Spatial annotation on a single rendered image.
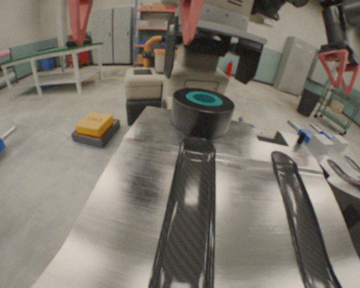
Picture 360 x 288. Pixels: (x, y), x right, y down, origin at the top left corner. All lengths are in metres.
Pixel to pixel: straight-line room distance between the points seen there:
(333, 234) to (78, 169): 0.36
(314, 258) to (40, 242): 0.30
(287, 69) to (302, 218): 5.80
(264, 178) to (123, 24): 5.59
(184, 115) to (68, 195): 0.20
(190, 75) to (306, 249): 0.48
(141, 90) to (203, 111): 0.62
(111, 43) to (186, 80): 5.37
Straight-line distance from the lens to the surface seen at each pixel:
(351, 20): 0.47
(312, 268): 0.17
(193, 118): 0.17
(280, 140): 0.27
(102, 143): 0.31
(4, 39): 7.35
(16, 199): 0.32
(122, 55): 5.66
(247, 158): 0.17
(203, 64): 0.54
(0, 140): 0.44
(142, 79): 0.75
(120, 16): 5.70
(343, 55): 0.40
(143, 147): 0.16
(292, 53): 5.93
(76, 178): 0.28
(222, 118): 0.17
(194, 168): 0.15
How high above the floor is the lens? 0.99
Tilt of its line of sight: 38 degrees down
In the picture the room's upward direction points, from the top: 8 degrees clockwise
